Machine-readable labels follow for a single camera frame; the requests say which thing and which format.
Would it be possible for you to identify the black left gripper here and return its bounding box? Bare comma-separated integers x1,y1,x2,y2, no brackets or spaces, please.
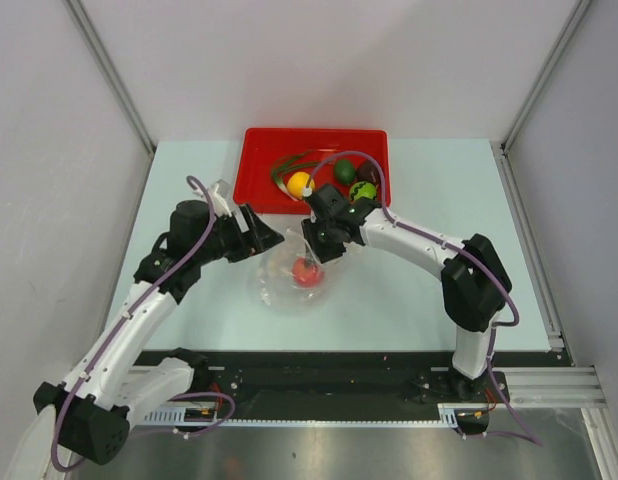
194,203,283,265

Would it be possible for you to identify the red fake tomato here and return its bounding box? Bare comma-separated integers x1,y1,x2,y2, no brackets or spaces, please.
292,258,324,288

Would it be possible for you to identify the clear zip top bag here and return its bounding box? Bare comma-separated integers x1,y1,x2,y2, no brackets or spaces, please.
246,227,349,316

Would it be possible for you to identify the green fake ball fruit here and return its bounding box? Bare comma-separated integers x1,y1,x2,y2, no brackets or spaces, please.
349,181,378,202

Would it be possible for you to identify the yellow fake lemon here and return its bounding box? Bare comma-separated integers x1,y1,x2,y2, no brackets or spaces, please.
286,171,315,200

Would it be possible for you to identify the dark green fake lime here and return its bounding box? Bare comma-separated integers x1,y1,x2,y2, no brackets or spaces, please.
333,158,356,186

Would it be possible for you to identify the dark red fake fruit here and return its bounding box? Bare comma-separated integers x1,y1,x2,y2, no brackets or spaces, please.
356,160,384,186

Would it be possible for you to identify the green fake chive sprig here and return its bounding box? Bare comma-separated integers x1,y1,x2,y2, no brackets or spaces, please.
270,149,335,187

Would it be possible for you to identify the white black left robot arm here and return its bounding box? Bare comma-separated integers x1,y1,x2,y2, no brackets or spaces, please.
34,200,284,465

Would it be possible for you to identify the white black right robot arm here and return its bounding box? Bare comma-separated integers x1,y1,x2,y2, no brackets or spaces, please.
302,184,512,401

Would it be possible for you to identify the red plastic tray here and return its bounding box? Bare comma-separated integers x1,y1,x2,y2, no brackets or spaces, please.
233,127,391,215

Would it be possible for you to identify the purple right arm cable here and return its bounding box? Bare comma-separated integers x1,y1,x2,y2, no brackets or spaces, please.
301,151,544,447

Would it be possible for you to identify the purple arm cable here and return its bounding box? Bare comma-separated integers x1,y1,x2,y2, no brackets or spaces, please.
301,151,544,447
51,174,238,474

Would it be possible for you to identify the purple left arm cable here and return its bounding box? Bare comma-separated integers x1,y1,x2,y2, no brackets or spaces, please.
51,174,238,474

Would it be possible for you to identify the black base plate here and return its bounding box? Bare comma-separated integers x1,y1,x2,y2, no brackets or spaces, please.
152,349,513,436

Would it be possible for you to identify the white slotted cable duct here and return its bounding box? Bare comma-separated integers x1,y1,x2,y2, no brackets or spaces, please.
133,405,463,429

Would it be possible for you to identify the aluminium rail right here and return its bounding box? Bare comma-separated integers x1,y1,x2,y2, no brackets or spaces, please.
498,144,618,480

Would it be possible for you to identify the aluminium frame post left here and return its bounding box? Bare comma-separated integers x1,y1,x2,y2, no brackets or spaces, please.
62,0,157,159

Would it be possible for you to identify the aluminium frame post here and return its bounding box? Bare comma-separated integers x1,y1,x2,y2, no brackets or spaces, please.
500,0,595,155
62,0,157,159

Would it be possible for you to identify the aluminium frame post right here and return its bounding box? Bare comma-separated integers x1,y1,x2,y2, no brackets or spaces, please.
500,0,595,155

